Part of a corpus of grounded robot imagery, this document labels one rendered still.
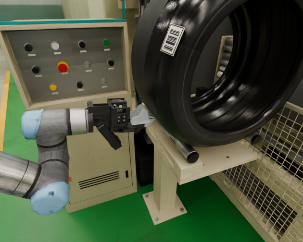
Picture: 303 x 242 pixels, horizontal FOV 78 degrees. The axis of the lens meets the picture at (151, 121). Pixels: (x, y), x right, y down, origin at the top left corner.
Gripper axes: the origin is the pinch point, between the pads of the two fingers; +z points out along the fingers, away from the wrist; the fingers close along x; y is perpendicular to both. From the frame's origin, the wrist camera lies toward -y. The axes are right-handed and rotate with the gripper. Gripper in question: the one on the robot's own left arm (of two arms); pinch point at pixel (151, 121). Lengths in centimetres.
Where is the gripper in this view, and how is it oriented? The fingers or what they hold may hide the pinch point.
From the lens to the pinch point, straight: 61.4
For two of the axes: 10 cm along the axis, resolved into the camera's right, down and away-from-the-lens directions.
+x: -3.6, -4.9, 7.9
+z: 9.3, -0.8, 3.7
